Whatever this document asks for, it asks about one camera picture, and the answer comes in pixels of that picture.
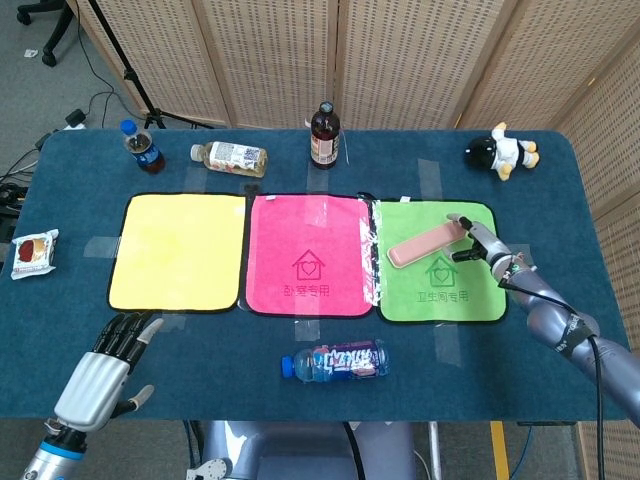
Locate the yellow cloth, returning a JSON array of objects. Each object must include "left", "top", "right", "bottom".
[{"left": 107, "top": 193, "right": 247, "bottom": 314}]

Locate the grey robot torso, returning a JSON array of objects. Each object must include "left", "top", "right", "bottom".
[{"left": 184, "top": 420, "right": 419, "bottom": 480}]

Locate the black office chair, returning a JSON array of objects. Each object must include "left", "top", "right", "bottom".
[{"left": 16, "top": 0, "right": 76, "bottom": 68}]

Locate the clear tea bottle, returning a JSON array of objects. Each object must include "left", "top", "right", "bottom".
[{"left": 189, "top": 141, "right": 269, "bottom": 179}]

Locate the black and white plush toy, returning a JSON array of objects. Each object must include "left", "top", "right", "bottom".
[{"left": 465, "top": 122, "right": 541, "bottom": 182}]

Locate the blue drink bottle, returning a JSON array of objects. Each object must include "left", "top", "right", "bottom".
[{"left": 280, "top": 339, "right": 391, "bottom": 384}]

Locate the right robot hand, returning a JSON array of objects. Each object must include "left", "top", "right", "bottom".
[{"left": 446, "top": 213, "right": 512, "bottom": 275}]

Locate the pink rectangular bar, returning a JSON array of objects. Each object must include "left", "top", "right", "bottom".
[{"left": 388, "top": 222, "right": 466, "bottom": 270}]

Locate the green cloth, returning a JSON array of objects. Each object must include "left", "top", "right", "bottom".
[{"left": 372, "top": 199, "right": 509, "bottom": 325}]

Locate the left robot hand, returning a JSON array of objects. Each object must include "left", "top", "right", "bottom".
[{"left": 53, "top": 312, "right": 165, "bottom": 432}]

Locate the snack packet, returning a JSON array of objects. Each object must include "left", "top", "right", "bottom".
[{"left": 10, "top": 228, "right": 60, "bottom": 281}]

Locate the wooden folding screen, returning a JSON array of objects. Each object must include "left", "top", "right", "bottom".
[{"left": 67, "top": 0, "right": 640, "bottom": 480}]

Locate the cola bottle with blue cap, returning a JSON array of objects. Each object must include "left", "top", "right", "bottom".
[{"left": 119, "top": 119, "right": 167, "bottom": 176}]

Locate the white power strip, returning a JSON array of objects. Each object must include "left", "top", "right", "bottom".
[{"left": 63, "top": 108, "right": 89, "bottom": 132}]

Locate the black tripod stand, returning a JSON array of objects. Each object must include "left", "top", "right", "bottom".
[{"left": 87, "top": 0, "right": 216, "bottom": 130}]

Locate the pink cloth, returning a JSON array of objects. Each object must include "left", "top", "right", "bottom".
[{"left": 243, "top": 193, "right": 375, "bottom": 319}]

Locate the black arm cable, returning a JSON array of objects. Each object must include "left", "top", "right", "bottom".
[{"left": 499, "top": 269, "right": 607, "bottom": 480}]

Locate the dark sauce bottle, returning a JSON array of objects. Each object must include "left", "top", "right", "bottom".
[{"left": 309, "top": 101, "right": 342, "bottom": 170}]

